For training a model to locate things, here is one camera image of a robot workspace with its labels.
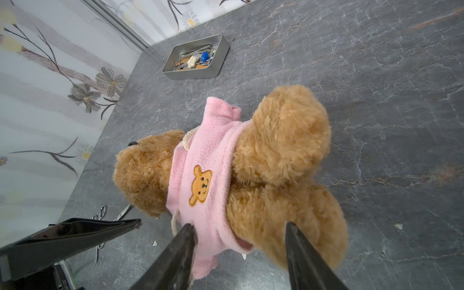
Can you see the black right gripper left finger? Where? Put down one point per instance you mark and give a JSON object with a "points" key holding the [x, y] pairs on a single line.
{"points": [[173, 268]]}

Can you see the metal instrument tray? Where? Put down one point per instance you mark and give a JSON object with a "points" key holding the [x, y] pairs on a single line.
{"points": [[199, 59]]}

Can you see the brown teddy bear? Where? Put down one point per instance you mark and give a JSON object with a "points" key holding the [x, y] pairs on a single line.
{"points": [[273, 169]]}

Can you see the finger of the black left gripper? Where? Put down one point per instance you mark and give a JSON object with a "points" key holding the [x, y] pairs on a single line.
{"points": [[61, 241]]}

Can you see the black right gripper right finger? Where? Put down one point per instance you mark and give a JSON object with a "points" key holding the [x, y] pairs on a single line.
{"points": [[307, 270]]}

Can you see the pink teddy hoodie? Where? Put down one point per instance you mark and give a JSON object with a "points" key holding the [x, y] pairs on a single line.
{"points": [[199, 184]]}

